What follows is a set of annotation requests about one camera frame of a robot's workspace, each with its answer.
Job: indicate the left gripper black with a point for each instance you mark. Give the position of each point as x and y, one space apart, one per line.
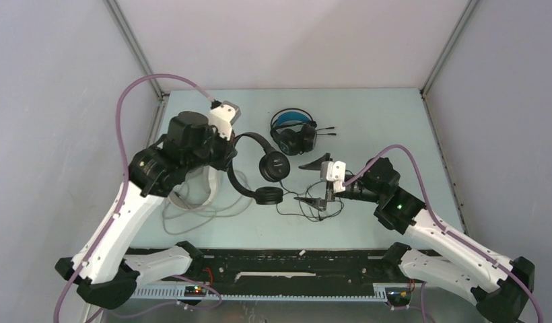
229 151

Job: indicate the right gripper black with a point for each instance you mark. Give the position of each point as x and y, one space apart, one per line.
317 202

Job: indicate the small black headphones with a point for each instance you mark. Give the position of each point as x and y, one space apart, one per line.
273 167

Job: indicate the large black blue headphones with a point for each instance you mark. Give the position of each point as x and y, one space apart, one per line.
295 131

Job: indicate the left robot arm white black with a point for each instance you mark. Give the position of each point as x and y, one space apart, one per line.
104 273

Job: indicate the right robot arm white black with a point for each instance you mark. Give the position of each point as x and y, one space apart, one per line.
498 286

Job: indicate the white gaming headphones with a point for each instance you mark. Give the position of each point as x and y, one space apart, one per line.
197 197

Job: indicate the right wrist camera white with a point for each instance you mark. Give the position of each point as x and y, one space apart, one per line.
333 171

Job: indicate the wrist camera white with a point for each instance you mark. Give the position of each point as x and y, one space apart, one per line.
333 171
223 118

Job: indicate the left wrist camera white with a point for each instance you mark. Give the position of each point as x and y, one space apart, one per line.
223 118

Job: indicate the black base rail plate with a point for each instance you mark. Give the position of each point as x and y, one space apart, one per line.
297 272

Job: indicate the white slotted cable duct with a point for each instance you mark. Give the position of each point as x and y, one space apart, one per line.
194 293

